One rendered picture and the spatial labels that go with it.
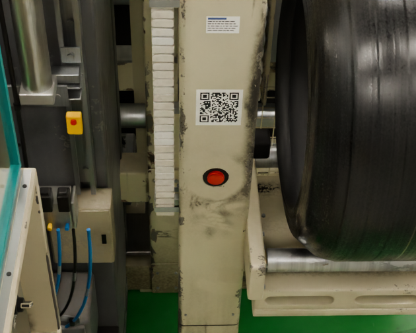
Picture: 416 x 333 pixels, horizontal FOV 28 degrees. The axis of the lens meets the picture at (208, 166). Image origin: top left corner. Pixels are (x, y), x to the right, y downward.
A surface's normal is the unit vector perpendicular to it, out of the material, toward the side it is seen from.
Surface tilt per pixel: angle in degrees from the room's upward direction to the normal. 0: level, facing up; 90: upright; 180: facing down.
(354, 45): 40
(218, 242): 90
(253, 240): 0
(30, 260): 90
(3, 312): 0
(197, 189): 90
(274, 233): 0
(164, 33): 90
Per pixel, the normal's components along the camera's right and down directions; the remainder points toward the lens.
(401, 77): 0.04, 0.01
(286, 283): 0.03, -0.73
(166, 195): 0.04, 0.69
